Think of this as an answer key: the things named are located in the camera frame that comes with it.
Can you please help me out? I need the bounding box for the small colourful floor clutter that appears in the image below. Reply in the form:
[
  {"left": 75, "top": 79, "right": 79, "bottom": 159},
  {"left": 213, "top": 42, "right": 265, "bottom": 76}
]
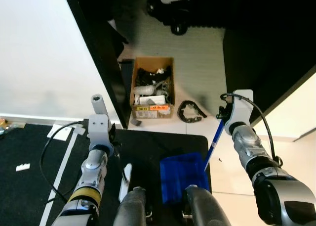
[{"left": 0, "top": 117, "right": 26, "bottom": 136}]

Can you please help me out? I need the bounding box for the grey right robot leg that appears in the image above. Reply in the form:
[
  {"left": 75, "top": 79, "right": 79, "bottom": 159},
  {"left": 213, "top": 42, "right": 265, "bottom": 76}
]
[{"left": 184, "top": 185, "right": 231, "bottom": 226}]

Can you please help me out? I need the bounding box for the small white label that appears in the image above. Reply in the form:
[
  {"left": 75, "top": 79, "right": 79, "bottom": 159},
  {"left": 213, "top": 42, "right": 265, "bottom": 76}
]
[{"left": 15, "top": 163, "right": 31, "bottom": 172}]

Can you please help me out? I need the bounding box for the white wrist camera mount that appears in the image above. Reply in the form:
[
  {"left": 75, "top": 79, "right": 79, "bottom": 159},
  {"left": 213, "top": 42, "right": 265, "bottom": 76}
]
[
  {"left": 229, "top": 90, "right": 254, "bottom": 124},
  {"left": 87, "top": 114, "right": 114, "bottom": 148}
]

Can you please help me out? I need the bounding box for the grey robot leg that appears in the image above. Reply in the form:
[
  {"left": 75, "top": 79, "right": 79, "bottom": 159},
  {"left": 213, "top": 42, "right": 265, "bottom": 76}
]
[
  {"left": 184, "top": 185, "right": 231, "bottom": 226},
  {"left": 113, "top": 186, "right": 149, "bottom": 226}
]

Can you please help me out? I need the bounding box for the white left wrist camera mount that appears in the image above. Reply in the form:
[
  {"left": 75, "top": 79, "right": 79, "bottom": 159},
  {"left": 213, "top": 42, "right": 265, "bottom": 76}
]
[{"left": 87, "top": 114, "right": 114, "bottom": 148}]

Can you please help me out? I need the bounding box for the white paper sheet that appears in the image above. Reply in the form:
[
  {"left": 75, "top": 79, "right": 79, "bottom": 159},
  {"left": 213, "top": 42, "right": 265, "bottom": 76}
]
[{"left": 47, "top": 124, "right": 76, "bottom": 141}]

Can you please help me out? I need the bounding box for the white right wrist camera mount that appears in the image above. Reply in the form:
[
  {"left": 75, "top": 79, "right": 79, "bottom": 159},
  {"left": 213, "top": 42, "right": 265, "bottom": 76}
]
[{"left": 229, "top": 90, "right": 254, "bottom": 124}]

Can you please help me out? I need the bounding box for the black cabinet with white side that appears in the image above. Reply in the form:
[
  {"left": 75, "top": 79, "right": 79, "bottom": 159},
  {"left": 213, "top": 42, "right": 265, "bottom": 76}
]
[{"left": 222, "top": 0, "right": 316, "bottom": 129}]

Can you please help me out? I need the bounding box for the white tape strip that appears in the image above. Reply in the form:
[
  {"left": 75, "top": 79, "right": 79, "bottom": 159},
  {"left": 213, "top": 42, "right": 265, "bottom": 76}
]
[{"left": 39, "top": 131, "right": 80, "bottom": 226}]

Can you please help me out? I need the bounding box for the black floor mat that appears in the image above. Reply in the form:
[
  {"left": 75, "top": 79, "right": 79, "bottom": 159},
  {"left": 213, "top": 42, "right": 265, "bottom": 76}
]
[{"left": 0, "top": 121, "right": 211, "bottom": 226}]

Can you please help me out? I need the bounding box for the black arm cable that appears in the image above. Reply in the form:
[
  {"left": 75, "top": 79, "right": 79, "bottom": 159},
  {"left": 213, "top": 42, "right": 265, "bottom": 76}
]
[
  {"left": 39, "top": 120, "right": 90, "bottom": 204},
  {"left": 220, "top": 92, "right": 283, "bottom": 168}
]

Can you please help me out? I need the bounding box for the grey left robot leg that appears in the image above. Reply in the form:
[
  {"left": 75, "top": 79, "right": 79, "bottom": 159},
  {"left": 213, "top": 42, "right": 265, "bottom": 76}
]
[{"left": 113, "top": 186, "right": 149, "bottom": 226}]

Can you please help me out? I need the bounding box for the black wheeled machine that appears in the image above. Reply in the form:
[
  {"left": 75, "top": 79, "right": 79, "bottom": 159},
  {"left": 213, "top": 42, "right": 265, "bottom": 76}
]
[{"left": 145, "top": 0, "right": 192, "bottom": 37}]

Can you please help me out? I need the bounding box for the tall black cabinet panel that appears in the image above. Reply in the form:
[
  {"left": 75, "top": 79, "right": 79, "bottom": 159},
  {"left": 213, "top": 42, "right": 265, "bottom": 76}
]
[{"left": 61, "top": 0, "right": 133, "bottom": 129}]

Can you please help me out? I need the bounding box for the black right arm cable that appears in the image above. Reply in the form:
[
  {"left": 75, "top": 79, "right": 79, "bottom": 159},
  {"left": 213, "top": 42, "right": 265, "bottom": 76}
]
[{"left": 220, "top": 92, "right": 283, "bottom": 168}]

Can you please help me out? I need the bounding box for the blue long-handled dustpan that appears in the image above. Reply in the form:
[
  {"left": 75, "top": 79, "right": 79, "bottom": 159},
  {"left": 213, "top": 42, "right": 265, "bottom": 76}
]
[{"left": 159, "top": 118, "right": 226, "bottom": 205}]

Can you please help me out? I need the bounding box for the brown cardboard box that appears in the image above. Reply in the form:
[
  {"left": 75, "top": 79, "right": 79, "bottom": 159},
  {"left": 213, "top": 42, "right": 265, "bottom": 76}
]
[{"left": 129, "top": 56, "right": 175, "bottom": 120}]

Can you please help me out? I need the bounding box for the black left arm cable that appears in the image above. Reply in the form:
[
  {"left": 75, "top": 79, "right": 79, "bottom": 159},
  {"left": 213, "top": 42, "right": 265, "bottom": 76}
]
[{"left": 39, "top": 120, "right": 90, "bottom": 204}]

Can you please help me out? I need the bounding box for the black chain loop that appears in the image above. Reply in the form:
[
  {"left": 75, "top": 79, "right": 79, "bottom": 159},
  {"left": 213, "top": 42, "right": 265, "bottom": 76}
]
[{"left": 177, "top": 100, "right": 207, "bottom": 124}]

